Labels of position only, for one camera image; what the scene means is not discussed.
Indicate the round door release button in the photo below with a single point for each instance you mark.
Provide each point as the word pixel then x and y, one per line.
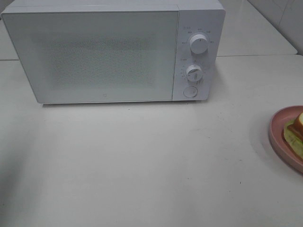
pixel 190 92

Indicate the toy sandwich with lettuce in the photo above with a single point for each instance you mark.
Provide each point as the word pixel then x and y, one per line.
pixel 293 135

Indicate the white timer knob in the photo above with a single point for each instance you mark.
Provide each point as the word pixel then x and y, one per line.
pixel 194 73

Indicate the pink round plate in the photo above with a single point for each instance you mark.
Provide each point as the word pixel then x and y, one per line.
pixel 276 136

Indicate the white microwave oven body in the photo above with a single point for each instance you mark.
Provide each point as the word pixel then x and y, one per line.
pixel 194 16

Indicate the white microwave door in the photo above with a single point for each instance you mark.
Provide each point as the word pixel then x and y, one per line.
pixel 97 56

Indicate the white adjacent table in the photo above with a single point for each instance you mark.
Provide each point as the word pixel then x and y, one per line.
pixel 247 33

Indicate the upper white power knob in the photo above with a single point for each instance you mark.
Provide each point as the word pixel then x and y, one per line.
pixel 199 43

